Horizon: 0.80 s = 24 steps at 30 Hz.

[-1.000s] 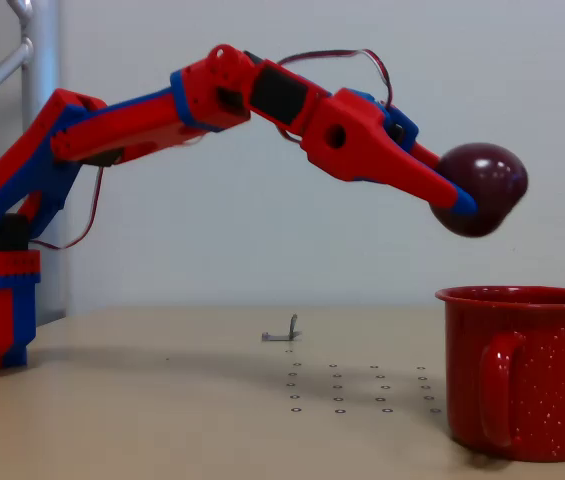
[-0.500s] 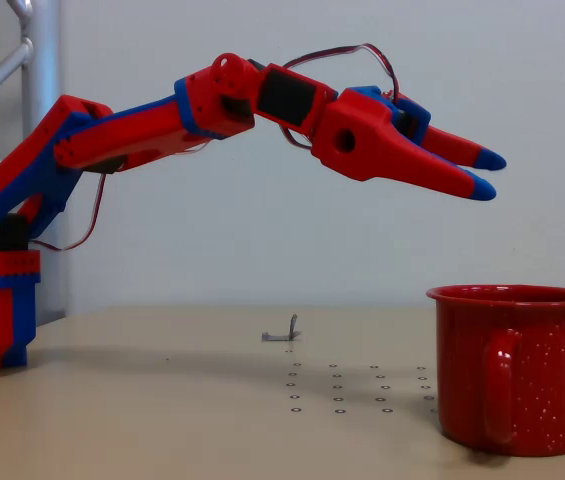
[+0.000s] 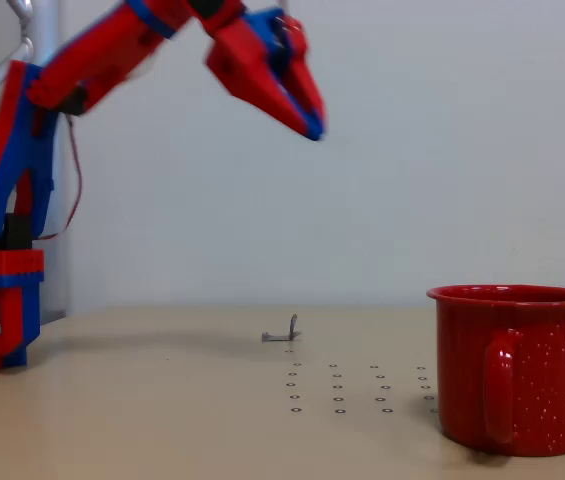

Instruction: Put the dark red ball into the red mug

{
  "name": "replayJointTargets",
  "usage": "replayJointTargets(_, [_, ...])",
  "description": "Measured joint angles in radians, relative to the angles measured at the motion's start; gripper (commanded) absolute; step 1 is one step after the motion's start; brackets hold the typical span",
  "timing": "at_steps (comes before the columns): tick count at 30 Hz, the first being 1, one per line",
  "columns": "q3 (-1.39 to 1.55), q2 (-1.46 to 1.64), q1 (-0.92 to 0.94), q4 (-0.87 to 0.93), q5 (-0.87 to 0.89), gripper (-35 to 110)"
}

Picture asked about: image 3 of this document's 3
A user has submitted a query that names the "small grey metal bracket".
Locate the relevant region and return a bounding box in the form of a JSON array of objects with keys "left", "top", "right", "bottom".
[{"left": 261, "top": 313, "right": 304, "bottom": 344}]

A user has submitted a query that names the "red enamel mug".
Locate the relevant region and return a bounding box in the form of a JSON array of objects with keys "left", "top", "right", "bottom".
[{"left": 425, "top": 283, "right": 565, "bottom": 459}]

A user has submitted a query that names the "red cable on lower arm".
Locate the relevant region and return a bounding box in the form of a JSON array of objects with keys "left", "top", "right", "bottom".
[{"left": 39, "top": 110, "right": 84, "bottom": 242}]

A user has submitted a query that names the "silver metal tube frame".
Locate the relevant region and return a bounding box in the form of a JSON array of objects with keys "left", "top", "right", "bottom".
[{"left": 0, "top": 0, "right": 71, "bottom": 324}]

